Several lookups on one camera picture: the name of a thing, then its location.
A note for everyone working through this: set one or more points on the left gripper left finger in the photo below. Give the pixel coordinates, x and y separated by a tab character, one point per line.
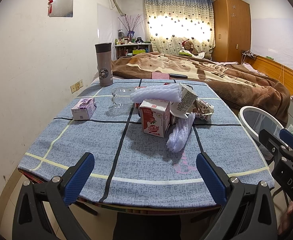
30	218

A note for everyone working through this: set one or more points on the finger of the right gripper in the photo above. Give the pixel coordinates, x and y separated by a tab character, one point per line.
274	145
286	137

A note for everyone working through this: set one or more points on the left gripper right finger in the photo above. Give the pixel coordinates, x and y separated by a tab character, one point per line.
247	210

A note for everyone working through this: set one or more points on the white yogurt cup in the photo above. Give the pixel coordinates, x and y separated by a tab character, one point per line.
180	109

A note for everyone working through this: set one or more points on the red strawberry milk carton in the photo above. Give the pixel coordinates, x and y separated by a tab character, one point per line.
155	116

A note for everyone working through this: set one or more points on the purple milk carton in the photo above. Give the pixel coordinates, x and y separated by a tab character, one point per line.
84	109

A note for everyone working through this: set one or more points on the clear plastic cola bottle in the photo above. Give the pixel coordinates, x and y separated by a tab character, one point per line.
121	96

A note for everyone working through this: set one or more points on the white trash bin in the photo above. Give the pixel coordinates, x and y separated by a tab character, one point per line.
254	120

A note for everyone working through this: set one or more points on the person's right hand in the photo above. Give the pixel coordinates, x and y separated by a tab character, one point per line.
286	219

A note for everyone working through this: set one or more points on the wooden headboard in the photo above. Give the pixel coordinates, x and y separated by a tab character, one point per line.
273	69

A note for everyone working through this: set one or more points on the brown bed blanket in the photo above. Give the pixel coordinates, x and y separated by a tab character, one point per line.
233	83

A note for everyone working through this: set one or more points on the wooden wardrobe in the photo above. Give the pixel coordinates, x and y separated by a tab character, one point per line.
232	24

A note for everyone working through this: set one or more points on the blue plaid tablecloth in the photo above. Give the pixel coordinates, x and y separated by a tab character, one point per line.
133	168

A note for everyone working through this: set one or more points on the teddy bear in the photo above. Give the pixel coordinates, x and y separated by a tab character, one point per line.
189	46

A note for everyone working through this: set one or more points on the pink notebook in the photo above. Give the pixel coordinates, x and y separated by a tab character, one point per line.
160	76

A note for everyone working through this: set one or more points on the dotted window curtain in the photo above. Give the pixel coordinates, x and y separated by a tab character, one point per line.
172	22

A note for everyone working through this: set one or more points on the cluttered white shelf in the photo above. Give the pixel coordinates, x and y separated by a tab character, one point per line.
130	46

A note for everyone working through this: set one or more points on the grey thermos bottle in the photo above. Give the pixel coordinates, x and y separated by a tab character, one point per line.
104	63

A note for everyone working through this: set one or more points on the dried branches in vase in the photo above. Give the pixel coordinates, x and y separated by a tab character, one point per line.
134	26

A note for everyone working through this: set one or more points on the red hanging ornament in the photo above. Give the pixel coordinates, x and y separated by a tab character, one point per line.
50	2

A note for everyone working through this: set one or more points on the wall power socket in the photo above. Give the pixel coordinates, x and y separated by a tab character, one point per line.
77	86

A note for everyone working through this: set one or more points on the wall mirror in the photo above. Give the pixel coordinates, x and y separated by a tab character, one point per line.
62	8

